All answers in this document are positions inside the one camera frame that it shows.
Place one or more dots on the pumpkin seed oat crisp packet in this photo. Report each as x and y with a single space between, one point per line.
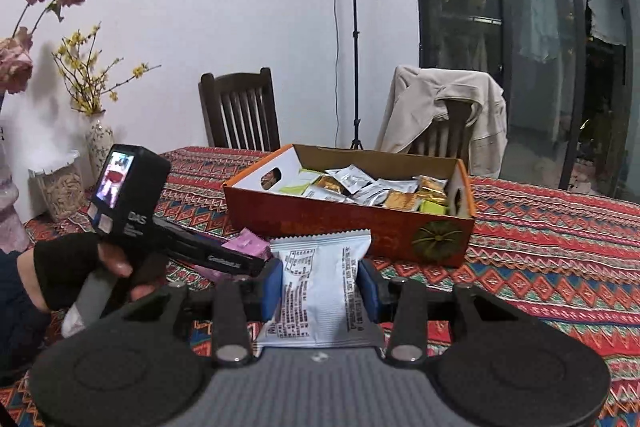
402 201

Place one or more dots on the white silver snack packet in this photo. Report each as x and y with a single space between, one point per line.
320 305

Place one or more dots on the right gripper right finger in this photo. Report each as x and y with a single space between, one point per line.
471 359

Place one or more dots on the left hand in black glove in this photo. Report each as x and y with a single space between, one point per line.
49 276

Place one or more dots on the clear jar of snacks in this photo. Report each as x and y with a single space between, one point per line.
61 185

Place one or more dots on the red cardboard box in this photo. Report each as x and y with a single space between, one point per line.
255 202

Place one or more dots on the green snack packet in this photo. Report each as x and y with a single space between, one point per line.
432 208

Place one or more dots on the yellow flower branches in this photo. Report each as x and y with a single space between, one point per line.
77 60

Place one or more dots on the patterned red tablecloth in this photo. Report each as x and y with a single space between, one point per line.
570 259

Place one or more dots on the small floral ceramic vase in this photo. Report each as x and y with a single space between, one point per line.
100 139

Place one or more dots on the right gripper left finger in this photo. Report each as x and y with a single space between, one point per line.
148 362

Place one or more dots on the dark glass sliding door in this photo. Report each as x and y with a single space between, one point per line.
569 71

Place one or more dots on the large pink ceramic vase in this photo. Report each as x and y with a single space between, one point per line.
13 235

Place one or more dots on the chair with beige jacket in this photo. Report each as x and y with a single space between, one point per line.
418 98

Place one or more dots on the pale green packet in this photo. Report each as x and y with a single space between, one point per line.
300 182

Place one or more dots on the dried pink roses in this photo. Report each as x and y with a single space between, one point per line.
16 49

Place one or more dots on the dark wooden chair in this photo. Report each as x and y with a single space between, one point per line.
239 110

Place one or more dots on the pink snack packet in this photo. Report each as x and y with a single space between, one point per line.
246 243

